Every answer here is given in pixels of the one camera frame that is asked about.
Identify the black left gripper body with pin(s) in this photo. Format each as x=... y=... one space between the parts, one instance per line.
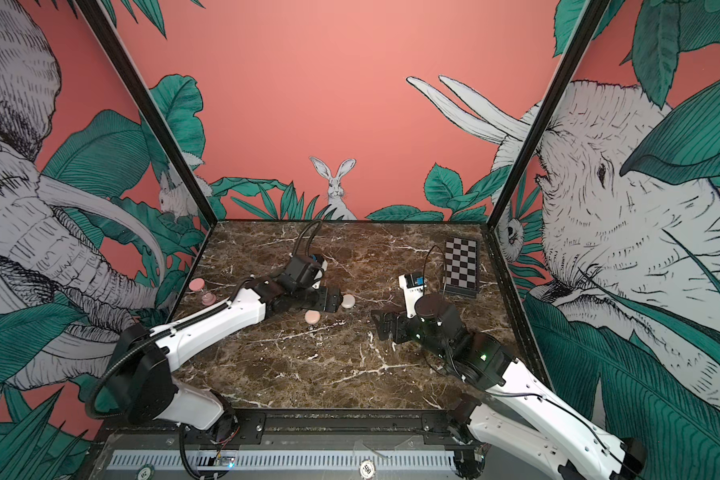
x=318 y=299

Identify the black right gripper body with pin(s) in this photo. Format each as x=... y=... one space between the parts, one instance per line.
x=410 y=329

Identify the pink earbud charging case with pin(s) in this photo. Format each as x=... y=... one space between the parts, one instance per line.
x=312 y=317

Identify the white round earbud case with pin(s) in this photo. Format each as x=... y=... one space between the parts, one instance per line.
x=348 y=301

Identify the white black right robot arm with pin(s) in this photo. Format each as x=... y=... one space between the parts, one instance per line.
x=549 y=435

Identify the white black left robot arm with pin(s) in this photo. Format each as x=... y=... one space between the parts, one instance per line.
x=138 y=383

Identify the folded black white chessboard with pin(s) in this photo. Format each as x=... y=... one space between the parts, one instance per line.
x=462 y=267

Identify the pink sand hourglass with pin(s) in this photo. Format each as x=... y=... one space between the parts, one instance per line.
x=198 y=286

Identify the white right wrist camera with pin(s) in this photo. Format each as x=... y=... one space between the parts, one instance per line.
x=413 y=286

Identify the black front mounting rail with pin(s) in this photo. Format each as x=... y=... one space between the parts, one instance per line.
x=336 y=426

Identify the white slotted cable duct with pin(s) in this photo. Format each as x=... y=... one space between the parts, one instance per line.
x=260 y=460

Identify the black left corner frame post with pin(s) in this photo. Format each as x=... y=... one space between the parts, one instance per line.
x=103 y=29

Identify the black corner frame post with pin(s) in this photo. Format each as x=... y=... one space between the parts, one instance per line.
x=588 y=22
x=103 y=29

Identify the black right corner frame post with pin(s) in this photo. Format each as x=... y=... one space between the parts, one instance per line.
x=588 y=22

